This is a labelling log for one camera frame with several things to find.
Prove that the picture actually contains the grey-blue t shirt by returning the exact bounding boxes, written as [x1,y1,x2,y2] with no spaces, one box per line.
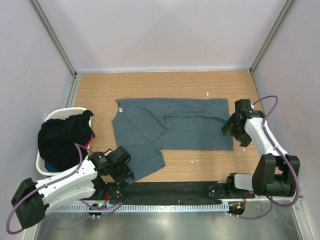
[111,98,234,184]

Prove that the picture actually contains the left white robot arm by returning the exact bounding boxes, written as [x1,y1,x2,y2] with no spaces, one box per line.
[6,146,134,234]

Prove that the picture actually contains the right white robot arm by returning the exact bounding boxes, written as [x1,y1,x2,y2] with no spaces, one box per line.
[221,99,300,198]

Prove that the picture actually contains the red garment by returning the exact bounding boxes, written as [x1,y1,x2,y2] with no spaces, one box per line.
[84,131,96,149]

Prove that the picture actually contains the black t shirt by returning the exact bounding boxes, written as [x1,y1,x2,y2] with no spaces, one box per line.
[37,109,95,172]

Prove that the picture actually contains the blue garment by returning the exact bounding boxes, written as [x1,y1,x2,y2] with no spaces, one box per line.
[44,161,60,173]

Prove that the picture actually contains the white laundry basket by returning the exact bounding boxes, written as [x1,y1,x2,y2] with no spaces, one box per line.
[36,107,95,176]

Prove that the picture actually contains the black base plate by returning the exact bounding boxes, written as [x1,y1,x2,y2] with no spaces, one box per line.
[87,181,255,206]

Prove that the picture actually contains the aluminium rail frame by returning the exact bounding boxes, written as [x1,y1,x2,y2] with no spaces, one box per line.
[29,179,305,203]

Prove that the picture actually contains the white slotted cable duct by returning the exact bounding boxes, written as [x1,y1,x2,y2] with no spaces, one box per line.
[53,202,229,213]

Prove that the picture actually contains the right corner aluminium post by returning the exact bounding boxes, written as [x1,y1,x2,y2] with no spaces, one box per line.
[249,0,297,75]

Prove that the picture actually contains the corner aluminium post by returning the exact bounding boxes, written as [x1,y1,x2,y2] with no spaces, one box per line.
[28,0,77,76]
[249,0,297,75]

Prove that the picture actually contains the left corner aluminium post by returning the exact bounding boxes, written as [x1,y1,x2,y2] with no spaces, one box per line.
[28,0,77,76]

